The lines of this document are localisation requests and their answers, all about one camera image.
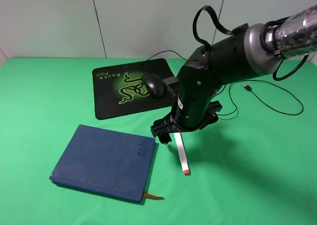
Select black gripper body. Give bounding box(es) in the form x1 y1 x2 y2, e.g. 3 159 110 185
151 46 221 137

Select black green snake mouse pad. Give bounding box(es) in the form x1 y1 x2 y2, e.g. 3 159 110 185
92 58 174 120

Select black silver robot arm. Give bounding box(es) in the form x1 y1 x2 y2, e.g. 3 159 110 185
151 5 317 144

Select blue hardcover notebook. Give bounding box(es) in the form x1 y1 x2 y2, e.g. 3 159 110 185
50 124 162 203

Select black mouse usb cable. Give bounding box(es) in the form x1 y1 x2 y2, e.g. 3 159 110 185
141 50 304 117

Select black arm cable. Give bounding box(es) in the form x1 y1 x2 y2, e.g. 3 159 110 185
192 5 249 50

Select white marker pen orange ends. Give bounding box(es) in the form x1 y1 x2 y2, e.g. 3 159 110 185
174 133 190 175

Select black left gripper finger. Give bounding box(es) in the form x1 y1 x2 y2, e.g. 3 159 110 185
158 133 172 144

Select black computer mouse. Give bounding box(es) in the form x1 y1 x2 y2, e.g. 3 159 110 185
141 74 165 99

